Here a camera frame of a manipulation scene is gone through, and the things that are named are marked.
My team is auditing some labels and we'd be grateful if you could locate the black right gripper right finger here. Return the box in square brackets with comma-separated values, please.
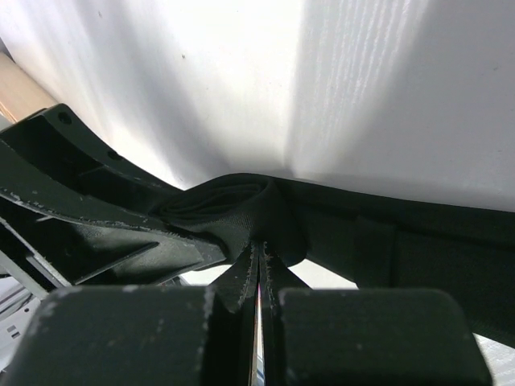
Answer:
[259, 242, 311, 385]

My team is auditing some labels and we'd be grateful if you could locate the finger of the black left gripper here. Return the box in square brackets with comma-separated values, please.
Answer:
[1, 105, 227, 298]

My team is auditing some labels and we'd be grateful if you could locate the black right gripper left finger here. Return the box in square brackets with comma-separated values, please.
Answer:
[196, 241, 258, 385]

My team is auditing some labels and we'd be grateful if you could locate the black tie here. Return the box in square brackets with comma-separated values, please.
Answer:
[154, 174, 514, 346]

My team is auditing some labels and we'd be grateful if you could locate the wooden compartment tray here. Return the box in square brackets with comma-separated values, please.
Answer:
[0, 52, 57, 123]

